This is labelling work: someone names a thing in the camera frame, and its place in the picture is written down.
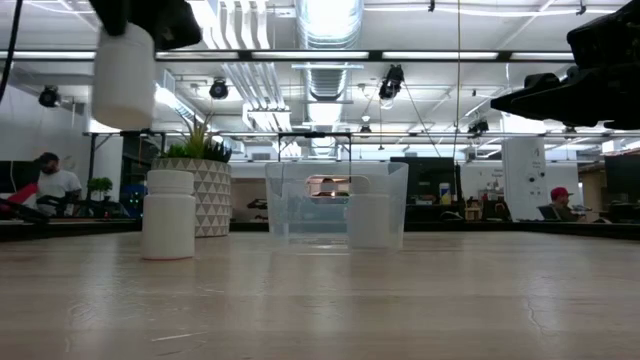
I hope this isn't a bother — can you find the clear plastic basket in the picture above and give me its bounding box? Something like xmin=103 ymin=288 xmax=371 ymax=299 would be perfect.
xmin=263 ymin=160 xmax=410 ymax=252

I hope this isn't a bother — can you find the thin hanging cord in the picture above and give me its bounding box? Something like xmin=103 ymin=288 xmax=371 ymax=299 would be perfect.
xmin=455 ymin=0 xmax=462 ymax=161

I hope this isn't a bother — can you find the black aluminium table frame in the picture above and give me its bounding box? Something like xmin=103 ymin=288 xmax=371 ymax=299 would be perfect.
xmin=0 ymin=218 xmax=640 ymax=242

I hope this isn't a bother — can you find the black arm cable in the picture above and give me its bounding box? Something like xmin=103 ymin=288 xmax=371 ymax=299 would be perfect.
xmin=0 ymin=0 xmax=25 ymax=104

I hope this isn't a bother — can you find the succulent in white patterned pot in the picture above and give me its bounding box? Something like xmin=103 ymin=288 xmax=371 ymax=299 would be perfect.
xmin=151 ymin=113 xmax=233 ymax=239

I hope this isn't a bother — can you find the small green potted plant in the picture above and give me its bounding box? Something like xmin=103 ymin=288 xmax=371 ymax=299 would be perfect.
xmin=87 ymin=176 xmax=114 ymax=201

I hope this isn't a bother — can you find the white printed banner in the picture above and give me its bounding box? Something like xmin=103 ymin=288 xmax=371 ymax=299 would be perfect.
xmin=501 ymin=137 xmax=549 ymax=222

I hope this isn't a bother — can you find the white pill bottle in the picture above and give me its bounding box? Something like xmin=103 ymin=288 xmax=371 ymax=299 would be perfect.
xmin=347 ymin=192 xmax=392 ymax=250
xmin=141 ymin=168 xmax=197 ymax=261
xmin=91 ymin=22 xmax=157 ymax=132

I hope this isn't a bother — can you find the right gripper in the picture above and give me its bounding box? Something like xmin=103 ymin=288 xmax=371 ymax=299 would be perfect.
xmin=491 ymin=0 xmax=640 ymax=131

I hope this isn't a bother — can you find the silver ventilation duct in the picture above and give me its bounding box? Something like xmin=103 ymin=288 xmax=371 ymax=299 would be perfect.
xmin=294 ymin=0 xmax=365 ymax=157

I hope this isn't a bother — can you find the person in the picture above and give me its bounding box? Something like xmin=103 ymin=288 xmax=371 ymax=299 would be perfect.
xmin=312 ymin=177 xmax=351 ymax=198
xmin=537 ymin=186 xmax=584 ymax=223
xmin=33 ymin=152 xmax=84 ymax=217

